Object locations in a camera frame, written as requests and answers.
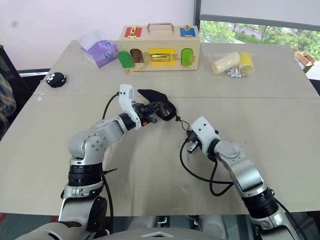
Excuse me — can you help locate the grey robot torso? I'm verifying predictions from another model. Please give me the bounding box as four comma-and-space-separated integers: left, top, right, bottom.
14, 221, 260, 240

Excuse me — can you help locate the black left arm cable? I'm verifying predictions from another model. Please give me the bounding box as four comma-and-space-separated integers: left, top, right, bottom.
100, 92, 121, 235

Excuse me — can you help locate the open cardboard box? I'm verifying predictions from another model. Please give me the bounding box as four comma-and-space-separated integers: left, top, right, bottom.
294, 50, 317, 74

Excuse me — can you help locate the purple tissue pack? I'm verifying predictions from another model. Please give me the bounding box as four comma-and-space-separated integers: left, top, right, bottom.
76, 29, 119, 69

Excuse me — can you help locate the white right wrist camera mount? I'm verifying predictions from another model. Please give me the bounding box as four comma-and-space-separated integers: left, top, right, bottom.
190, 116, 221, 153

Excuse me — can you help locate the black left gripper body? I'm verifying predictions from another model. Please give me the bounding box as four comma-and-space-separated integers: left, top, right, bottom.
133, 103, 158, 126

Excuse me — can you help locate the dark metal cup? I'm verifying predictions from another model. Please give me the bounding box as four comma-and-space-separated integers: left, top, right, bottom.
156, 101, 176, 123

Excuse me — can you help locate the clear plastic bag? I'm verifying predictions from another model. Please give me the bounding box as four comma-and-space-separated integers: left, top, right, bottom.
203, 48, 258, 80

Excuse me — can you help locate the cream plastic cylinder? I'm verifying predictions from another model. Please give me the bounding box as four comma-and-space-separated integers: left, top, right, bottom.
211, 51, 242, 75

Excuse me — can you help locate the wooden lock activity box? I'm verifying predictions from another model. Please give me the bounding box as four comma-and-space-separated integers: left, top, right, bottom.
116, 22, 201, 75

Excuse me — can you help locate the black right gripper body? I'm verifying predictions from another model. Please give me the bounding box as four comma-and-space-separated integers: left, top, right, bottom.
185, 128, 204, 154

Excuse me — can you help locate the black drawstring pouch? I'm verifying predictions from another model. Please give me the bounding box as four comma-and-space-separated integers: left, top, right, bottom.
137, 88, 191, 134

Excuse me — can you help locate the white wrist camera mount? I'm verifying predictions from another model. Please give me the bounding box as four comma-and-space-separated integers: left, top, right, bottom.
190, 116, 221, 153
117, 84, 141, 131

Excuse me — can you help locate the dark window frame post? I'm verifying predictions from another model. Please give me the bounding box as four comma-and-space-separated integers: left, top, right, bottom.
193, 0, 202, 43

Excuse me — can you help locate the yellow plastic cup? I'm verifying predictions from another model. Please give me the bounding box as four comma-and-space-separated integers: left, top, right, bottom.
239, 52, 256, 76

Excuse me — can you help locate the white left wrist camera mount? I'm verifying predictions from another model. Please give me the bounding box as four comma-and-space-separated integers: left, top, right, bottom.
117, 84, 141, 131

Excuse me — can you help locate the black round plush toy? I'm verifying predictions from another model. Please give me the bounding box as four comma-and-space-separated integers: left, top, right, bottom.
45, 71, 68, 88

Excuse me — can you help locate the white roller blind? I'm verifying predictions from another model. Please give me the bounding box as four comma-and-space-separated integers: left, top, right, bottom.
199, 0, 320, 33

